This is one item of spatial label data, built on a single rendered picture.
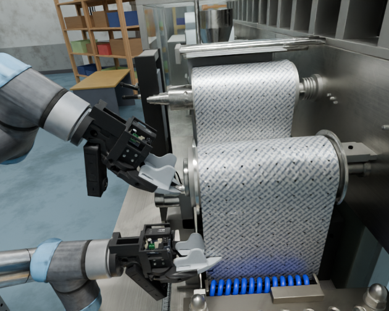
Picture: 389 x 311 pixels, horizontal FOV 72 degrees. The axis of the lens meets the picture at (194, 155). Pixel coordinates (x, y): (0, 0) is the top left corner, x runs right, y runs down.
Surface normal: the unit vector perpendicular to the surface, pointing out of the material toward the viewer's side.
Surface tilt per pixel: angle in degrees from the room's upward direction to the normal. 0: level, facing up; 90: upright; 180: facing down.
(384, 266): 90
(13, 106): 103
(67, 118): 68
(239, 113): 92
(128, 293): 0
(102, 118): 90
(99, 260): 44
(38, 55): 90
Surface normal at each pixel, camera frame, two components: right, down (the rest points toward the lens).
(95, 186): -0.02, 0.52
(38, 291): -0.07, -0.88
